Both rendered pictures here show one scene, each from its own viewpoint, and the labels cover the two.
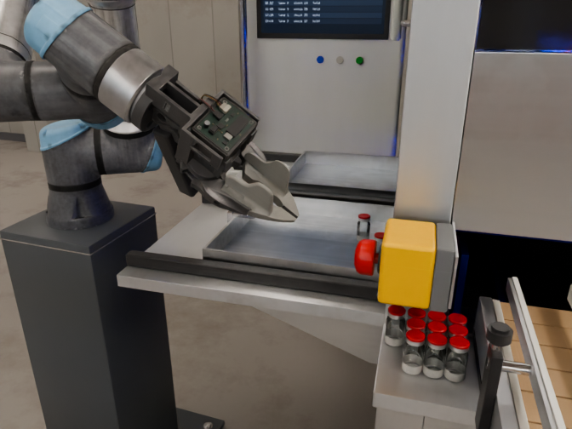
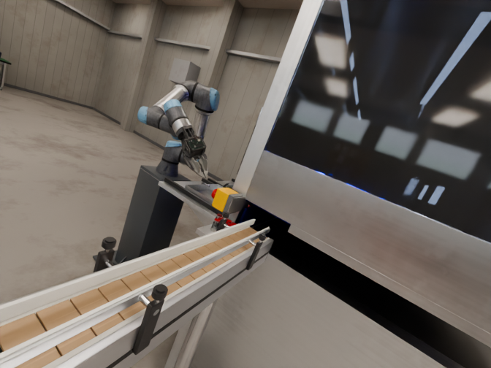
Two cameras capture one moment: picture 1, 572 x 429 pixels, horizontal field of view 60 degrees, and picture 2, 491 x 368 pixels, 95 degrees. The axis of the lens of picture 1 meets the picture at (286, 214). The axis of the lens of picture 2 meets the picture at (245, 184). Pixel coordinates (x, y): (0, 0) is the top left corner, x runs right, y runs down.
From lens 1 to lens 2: 0.43 m
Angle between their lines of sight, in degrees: 15
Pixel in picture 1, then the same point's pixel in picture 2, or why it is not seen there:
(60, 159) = (169, 151)
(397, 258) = (219, 193)
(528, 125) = (270, 174)
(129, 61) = (183, 120)
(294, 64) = not seen: hidden behind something
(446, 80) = (255, 155)
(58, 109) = (164, 128)
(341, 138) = not seen: hidden behind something
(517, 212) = (261, 199)
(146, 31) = (235, 136)
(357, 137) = not seen: hidden behind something
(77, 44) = (172, 112)
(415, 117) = (245, 162)
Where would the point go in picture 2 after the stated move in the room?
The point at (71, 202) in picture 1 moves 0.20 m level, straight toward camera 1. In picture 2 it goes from (165, 165) to (158, 172)
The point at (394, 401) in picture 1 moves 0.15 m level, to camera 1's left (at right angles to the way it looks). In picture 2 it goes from (201, 232) to (164, 214)
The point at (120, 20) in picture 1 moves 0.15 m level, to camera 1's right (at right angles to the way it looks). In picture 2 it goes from (202, 117) to (224, 126)
